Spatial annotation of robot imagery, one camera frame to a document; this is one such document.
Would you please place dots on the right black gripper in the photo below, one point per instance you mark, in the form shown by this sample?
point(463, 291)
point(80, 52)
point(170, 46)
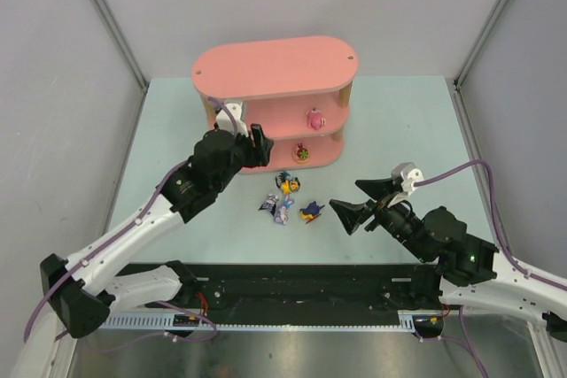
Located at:
point(374, 210)

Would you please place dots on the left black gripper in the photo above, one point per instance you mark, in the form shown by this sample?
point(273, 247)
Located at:
point(250, 150)

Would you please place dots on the pink bear strawberry figurine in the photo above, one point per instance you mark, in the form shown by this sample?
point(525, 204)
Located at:
point(301, 154)

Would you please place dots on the yellow mouse navy-hood figurine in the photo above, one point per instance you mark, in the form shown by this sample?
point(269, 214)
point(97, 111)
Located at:
point(311, 212)

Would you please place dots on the yellow mouse dragon-costume figurine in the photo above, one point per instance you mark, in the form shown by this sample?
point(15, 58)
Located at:
point(287, 183)

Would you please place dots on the black purple-bow imp figurine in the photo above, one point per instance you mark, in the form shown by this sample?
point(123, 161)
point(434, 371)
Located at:
point(270, 204)

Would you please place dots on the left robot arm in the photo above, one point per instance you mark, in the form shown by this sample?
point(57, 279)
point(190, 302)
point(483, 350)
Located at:
point(86, 288)

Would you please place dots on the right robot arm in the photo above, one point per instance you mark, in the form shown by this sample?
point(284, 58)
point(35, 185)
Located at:
point(470, 271)

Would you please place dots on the pink three-tier shelf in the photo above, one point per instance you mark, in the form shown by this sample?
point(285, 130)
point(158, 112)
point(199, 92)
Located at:
point(279, 81)

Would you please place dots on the purple bunny figurine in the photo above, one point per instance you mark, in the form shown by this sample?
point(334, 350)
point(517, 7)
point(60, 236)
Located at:
point(281, 214)

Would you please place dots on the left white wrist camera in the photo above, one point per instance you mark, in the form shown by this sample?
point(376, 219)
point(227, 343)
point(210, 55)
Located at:
point(230, 118)

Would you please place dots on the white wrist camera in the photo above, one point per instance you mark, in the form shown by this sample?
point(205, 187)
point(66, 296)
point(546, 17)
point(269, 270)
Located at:
point(230, 118)
point(407, 175)

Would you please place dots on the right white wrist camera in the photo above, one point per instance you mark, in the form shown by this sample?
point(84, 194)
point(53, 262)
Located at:
point(407, 175)

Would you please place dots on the grey slotted cable duct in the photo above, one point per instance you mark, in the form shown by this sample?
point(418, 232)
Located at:
point(366, 321)

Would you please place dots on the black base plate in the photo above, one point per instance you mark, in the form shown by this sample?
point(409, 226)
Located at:
point(204, 271)

